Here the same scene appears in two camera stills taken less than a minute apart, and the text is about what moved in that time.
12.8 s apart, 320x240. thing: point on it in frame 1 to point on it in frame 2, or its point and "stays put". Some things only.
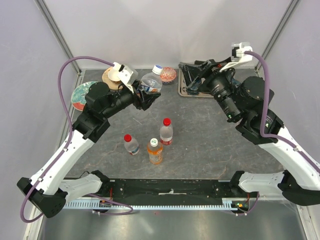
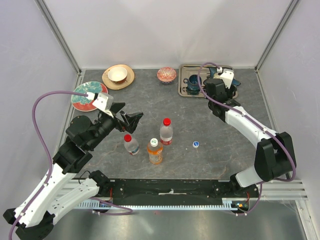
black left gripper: [147, 99] to [131, 122]
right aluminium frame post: [285, 18] stays put
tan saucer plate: [112, 85] stays put
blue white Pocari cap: [157, 69] to [195, 144]
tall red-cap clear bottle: [166, 132] stays put
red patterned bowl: [168, 75] stays put
